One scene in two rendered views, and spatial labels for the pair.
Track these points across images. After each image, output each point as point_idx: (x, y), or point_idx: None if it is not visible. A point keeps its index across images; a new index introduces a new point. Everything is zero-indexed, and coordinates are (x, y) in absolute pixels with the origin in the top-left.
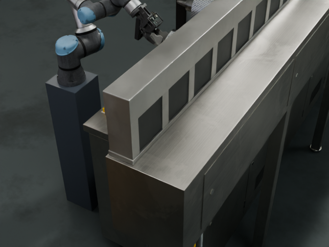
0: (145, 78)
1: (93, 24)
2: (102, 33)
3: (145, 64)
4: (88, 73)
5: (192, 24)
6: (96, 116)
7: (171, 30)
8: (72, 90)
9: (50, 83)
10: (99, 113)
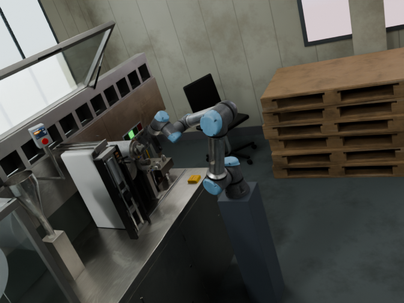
0: (131, 57)
1: (208, 171)
2: (203, 180)
3: (131, 59)
4: (225, 199)
5: (112, 71)
6: (204, 174)
7: (132, 139)
8: None
9: (252, 182)
10: (203, 176)
